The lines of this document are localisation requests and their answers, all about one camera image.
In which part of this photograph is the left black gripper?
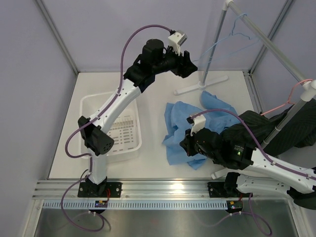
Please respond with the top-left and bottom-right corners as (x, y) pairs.
(152, 44), (197, 78)

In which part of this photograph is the blue wire hanger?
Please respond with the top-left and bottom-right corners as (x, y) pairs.
(192, 13), (260, 63)

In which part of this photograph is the blue shirt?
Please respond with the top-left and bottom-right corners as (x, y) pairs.
(162, 101), (239, 170)

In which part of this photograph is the pink wire hanger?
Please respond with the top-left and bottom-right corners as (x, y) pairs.
(260, 79), (313, 116)

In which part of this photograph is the black striped shirt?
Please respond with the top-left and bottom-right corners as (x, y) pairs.
(221, 99), (316, 157)

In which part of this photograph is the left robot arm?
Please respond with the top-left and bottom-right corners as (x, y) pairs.
(78, 38), (198, 198)

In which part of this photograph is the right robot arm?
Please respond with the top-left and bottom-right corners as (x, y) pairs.
(180, 128), (316, 210)

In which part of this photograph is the white plastic basket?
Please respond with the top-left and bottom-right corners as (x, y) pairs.
(80, 92), (142, 163)

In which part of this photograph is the white clothes rack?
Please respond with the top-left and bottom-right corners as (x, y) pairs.
(172, 0), (316, 180)

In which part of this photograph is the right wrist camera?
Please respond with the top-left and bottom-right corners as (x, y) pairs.
(187, 115), (206, 136)

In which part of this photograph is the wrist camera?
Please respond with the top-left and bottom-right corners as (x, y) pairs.
(187, 115), (206, 136)
(168, 31), (187, 55)

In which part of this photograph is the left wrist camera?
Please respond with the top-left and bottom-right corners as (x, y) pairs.
(168, 31), (187, 55)

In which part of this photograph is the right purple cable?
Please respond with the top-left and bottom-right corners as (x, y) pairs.
(190, 109), (316, 181)

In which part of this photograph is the aluminium mounting rail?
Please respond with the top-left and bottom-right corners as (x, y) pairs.
(33, 179), (301, 201)

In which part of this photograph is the white slotted cable duct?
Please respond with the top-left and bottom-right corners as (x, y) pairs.
(42, 200), (228, 210)

